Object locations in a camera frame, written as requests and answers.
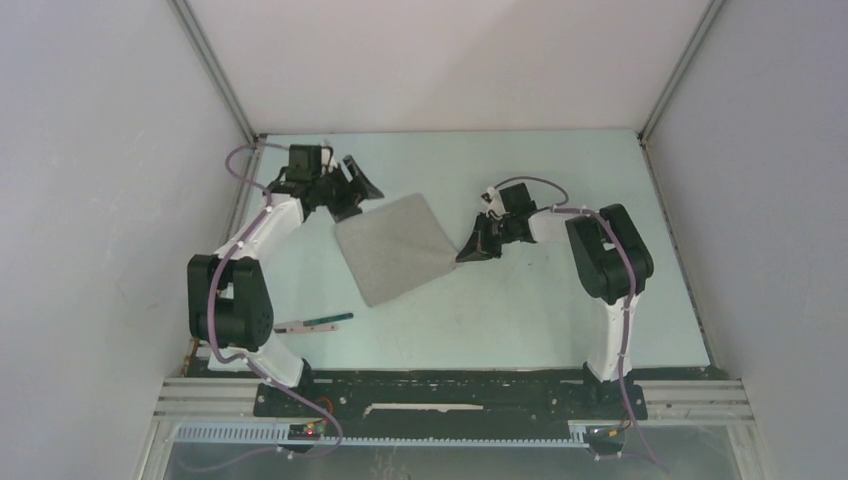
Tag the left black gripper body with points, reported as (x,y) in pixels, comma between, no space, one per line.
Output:
(336,193)

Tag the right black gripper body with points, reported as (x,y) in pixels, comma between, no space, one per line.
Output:
(503,233)

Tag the grey cloth napkin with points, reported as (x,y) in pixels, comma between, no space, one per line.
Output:
(395,249)

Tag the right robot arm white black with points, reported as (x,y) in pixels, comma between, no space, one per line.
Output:
(612,260)

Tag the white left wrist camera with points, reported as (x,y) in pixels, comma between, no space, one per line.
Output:
(327,155)

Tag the white slotted cable duct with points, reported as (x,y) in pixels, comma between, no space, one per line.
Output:
(284,434)

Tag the right aluminium frame post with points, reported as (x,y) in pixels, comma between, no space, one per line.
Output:
(692,47)

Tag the left aluminium frame post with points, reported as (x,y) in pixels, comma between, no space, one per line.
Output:
(189,22)

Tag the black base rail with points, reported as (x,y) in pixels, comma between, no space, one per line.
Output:
(499,404)

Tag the aluminium frame post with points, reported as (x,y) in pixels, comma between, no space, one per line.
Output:
(692,47)
(189,22)

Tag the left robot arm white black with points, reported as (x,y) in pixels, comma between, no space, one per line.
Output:
(229,303)

